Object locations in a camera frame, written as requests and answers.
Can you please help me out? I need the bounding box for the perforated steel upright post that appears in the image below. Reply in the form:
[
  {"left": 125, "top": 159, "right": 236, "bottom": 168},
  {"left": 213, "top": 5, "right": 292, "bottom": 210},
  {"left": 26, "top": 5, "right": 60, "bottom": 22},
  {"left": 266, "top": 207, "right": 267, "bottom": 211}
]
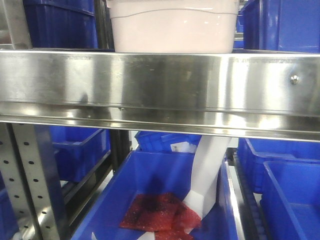
[{"left": 0, "top": 122, "right": 71, "bottom": 240}]

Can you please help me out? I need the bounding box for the blue bin far right rear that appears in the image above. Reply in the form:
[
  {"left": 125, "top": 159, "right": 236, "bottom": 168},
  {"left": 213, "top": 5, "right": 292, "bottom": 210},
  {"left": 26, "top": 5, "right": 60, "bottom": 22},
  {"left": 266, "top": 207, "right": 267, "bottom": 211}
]
[{"left": 237, "top": 138, "right": 320, "bottom": 194}]

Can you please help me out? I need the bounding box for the blue bin upper left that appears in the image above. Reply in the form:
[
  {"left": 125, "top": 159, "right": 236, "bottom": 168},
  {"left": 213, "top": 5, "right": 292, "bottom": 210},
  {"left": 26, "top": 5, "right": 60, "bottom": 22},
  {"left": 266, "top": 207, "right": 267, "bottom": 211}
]
[{"left": 23, "top": 0, "right": 98, "bottom": 49}]

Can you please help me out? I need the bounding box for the blue bin lower right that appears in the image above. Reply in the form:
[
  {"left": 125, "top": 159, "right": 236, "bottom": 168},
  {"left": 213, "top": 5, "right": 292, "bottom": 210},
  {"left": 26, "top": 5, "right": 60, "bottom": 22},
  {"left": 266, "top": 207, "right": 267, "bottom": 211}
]
[{"left": 260, "top": 161, "right": 320, "bottom": 240}]

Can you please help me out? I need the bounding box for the red mesh bag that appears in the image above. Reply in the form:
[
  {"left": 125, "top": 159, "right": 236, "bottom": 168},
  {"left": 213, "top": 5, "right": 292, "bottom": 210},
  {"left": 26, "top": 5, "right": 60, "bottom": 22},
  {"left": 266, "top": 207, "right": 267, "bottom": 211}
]
[{"left": 119, "top": 192, "right": 202, "bottom": 240}]

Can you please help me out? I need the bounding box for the blue bin lower middle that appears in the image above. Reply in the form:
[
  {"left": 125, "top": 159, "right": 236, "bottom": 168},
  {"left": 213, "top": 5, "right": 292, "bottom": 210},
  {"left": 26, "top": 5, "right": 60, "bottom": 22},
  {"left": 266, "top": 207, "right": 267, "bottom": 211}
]
[{"left": 72, "top": 151, "right": 241, "bottom": 240}]

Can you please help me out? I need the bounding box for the blue bin lower left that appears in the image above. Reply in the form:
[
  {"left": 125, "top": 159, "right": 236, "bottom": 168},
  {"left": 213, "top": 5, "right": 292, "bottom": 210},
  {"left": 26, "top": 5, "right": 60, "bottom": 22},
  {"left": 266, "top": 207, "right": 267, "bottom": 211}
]
[{"left": 49, "top": 125, "right": 111, "bottom": 183}]

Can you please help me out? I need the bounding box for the blue bin behind middle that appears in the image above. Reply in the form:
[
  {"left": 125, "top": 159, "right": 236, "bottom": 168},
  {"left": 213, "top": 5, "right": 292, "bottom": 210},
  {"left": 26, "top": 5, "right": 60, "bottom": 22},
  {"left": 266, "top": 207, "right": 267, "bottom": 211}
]
[{"left": 135, "top": 131, "right": 202, "bottom": 154}]

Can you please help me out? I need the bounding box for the large blue bin upper right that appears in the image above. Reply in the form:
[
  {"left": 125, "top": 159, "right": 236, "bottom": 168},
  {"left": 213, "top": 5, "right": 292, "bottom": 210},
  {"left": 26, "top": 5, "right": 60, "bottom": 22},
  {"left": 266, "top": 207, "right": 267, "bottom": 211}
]
[{"left": 240, "top": 0, "right": 320, "bottom": 53}]

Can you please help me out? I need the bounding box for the stainless steel shelf front rail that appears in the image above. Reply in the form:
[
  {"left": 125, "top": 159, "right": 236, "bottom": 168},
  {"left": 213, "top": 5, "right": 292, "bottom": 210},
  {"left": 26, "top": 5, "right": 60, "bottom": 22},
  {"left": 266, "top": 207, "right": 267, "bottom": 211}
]
[{"left": 0, "top": 49, "right": 320, "bottom": 142}]

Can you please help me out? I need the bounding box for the pale pink plastic bin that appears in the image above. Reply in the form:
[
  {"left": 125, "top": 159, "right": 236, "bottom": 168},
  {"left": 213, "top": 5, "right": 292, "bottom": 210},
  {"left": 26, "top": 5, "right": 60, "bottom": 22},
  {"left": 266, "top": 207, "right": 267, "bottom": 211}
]
[{"left": 106, "top": 0, "right": 240, "bottom": 54}]

